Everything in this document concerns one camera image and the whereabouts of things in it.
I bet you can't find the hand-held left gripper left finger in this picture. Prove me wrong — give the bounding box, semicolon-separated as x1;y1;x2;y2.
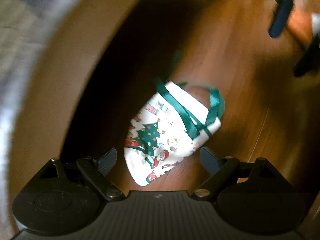
39;147;123;202

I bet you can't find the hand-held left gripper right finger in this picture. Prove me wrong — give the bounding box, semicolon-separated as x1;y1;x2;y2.
193;146;278;202

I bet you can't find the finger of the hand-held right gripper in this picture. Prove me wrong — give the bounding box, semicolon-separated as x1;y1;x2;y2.
268;0;295;40
293;31;320;79

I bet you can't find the christmas print gift bag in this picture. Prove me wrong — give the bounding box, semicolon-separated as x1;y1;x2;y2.
123;77;226;187

